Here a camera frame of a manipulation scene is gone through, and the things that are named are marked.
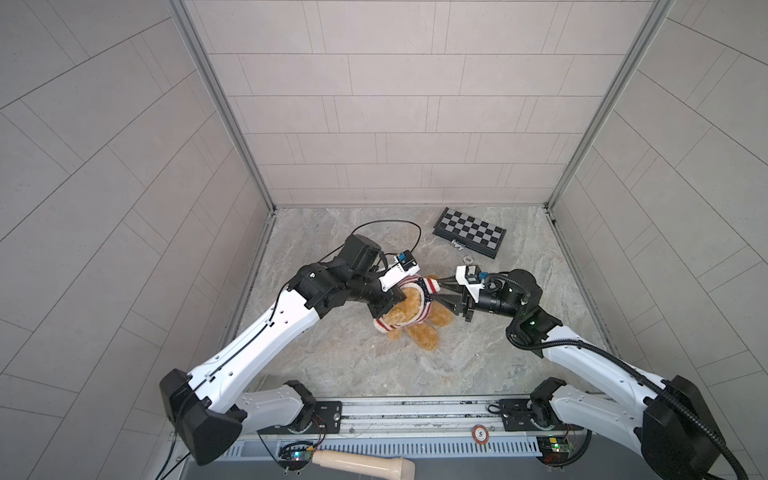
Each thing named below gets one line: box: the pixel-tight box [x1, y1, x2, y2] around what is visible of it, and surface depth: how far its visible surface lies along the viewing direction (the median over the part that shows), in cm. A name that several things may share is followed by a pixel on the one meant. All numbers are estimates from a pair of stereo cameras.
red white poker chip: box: [472, 424, 490, 445], surface depth 71 cm
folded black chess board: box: [432, 206, 507, 259], surface depth 107 cm
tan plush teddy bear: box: [382, 274, 454, 351], surface depth 68 cm
